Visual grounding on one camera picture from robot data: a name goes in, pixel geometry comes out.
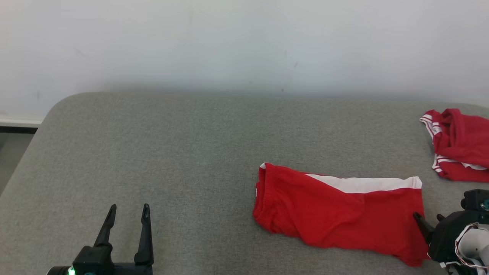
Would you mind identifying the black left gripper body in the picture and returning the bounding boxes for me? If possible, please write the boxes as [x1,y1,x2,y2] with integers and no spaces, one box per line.
[71,245,154,275]

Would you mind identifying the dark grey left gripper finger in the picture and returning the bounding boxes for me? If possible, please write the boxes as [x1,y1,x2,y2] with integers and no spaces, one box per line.
[93,204,117,249]
[133,203,154,267]

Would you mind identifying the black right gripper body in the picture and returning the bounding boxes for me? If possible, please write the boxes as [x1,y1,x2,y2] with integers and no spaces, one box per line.
[427,209,489,269]

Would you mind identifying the red basketball jersey white trim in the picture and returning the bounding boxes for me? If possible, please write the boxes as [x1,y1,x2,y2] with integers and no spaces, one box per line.
[419,108,489,183]

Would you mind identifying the red shorts white side stripe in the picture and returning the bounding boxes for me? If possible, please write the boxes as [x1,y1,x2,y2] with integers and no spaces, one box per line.
[252,162,431,267]

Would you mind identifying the red white thin wire bundle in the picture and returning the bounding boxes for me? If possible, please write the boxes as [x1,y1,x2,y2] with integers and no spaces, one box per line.
[439,223,489,271]

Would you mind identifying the white black wall baseboard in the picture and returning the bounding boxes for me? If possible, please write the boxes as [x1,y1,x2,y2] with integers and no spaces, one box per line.
[0,118,43,135]

